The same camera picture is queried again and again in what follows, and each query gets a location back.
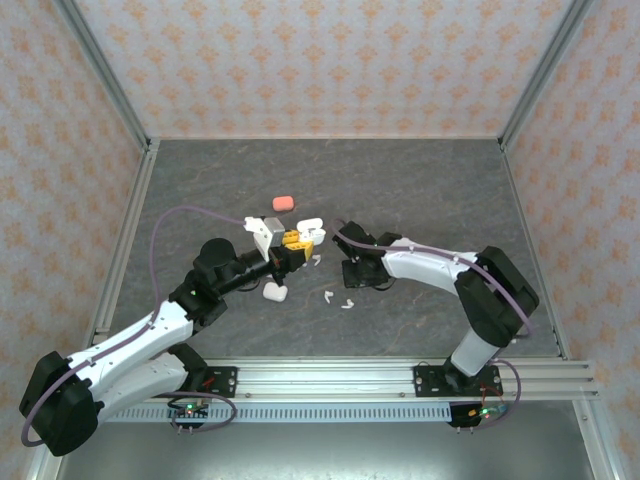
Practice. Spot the white earbud charging case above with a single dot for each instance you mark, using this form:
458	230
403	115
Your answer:
275	292
311	225

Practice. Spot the pink earbud charging case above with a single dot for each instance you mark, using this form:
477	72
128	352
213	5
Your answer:
283	203

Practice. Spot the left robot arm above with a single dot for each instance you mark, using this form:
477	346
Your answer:
140	330

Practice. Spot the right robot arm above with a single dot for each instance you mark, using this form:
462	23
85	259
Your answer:
425	265

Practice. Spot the small circuit board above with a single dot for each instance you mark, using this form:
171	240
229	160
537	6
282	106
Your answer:
480	413
190	411

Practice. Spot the grey metal sheet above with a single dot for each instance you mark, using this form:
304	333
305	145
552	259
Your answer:
325	455

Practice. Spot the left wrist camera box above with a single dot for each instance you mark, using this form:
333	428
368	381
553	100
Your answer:
267	235

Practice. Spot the aluminium table side rail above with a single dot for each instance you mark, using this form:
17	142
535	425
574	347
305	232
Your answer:
520	200
142	190

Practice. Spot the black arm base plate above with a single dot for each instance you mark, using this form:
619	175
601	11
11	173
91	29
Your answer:
222	380
425	380

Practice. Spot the aluminium mounting rail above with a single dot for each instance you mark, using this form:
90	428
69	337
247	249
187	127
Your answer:
325	380

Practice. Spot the aluminium upright frame post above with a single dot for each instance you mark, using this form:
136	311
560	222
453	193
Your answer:
547	65
100	65

